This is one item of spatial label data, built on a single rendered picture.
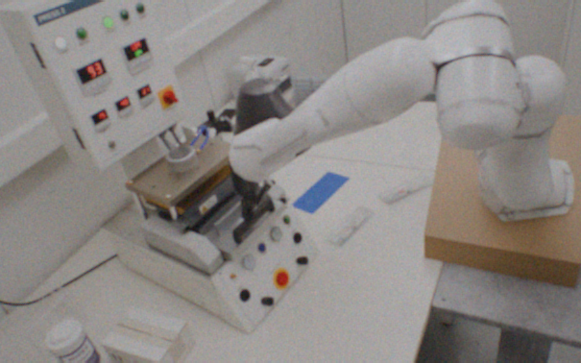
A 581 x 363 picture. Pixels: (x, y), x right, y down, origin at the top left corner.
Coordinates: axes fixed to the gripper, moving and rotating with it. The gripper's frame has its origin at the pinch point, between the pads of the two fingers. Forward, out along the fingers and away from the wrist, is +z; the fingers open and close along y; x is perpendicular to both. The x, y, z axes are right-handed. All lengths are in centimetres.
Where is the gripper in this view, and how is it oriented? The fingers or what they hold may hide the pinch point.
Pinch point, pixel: (248, 207)
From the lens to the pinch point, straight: 123.0
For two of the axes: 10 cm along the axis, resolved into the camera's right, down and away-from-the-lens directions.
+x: 5.7, -5.5, 6.1
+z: -1.3, 6.7, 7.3
